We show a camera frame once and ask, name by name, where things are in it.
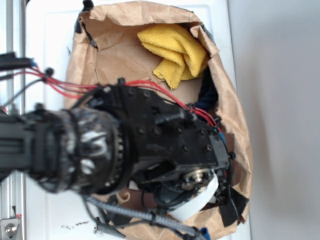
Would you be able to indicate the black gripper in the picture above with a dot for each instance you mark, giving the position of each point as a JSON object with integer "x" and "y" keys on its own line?
{"x": 177, "y": 151}

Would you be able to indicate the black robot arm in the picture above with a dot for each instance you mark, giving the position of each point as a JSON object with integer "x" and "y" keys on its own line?
{"x": 114, "y": 136}

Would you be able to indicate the yellow folded cloth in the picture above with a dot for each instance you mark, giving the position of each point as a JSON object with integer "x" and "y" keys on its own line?
{"x": 183, "y": 56}

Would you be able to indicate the brown paper bag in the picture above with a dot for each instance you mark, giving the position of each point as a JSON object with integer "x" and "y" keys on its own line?
{"x": 106, "y": 47}

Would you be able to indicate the aluminium frame rail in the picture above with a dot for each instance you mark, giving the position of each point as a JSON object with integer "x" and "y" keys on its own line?
{"x": 12, "y": 188}

